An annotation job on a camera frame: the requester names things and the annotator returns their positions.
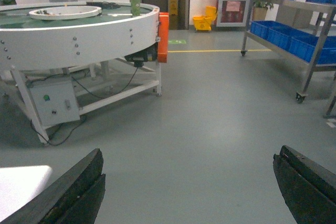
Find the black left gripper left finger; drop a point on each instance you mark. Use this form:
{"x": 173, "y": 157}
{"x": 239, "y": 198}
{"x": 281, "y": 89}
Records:
{"x": 75, "y": 197}

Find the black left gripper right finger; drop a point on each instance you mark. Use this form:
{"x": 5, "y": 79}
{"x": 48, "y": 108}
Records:
{"x": 308, "y": 188}

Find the grey control box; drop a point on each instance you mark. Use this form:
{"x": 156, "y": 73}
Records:
{"x": 55, "y": 100}

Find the white round conveyor table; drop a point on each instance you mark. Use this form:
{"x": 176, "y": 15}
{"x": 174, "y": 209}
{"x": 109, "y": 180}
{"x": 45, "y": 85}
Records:
{"x": 108, "y": 53}

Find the blue crate cart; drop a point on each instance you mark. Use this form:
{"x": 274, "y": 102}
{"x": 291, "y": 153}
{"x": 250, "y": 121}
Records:
{"x": 260, "y": 27}
{"x": 304, "y": 49}
{"x": 282, "y": 36}

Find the steel wheeled cart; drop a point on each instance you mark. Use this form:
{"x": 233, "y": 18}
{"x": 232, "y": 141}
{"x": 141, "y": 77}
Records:
{"x": 315, "y": 51}

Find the orange guard panel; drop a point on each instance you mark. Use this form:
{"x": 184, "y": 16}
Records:
{"x": 164, "y": 22}

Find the potted green plant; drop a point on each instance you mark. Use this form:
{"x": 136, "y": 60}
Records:
{"x": 260, "y": 9}

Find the yellow mop bucket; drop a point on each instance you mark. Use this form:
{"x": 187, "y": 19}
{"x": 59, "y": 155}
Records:
{"x": 204, "y": 22}

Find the green drink cup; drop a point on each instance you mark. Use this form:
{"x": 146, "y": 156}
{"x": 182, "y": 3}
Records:
{"x": 135, "y": 7}

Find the yellow wet floor sign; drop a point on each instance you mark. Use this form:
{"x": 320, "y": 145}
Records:
{"x": 173, "y": 7}

